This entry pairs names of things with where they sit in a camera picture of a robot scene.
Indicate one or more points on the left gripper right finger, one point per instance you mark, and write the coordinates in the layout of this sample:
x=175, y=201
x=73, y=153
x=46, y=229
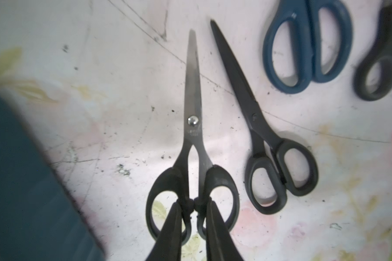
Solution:
x=219, y=244

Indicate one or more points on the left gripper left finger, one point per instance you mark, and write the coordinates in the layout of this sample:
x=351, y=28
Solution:
x=168, y=245

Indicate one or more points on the black scissors silver blades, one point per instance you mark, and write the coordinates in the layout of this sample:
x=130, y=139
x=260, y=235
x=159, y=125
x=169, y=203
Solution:
x=175, y=178

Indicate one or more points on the large all-black scissors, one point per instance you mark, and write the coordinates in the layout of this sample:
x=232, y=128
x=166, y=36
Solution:
x=269, y=149

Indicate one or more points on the teal plastic storage box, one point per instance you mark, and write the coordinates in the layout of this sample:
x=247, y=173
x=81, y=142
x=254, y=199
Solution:
x=38, y=220

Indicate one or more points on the blue handled scissors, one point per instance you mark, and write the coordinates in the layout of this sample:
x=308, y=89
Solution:
x=306, y=37

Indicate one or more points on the small dark scissors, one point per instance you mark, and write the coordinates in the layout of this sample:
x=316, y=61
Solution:
x=381, y=52

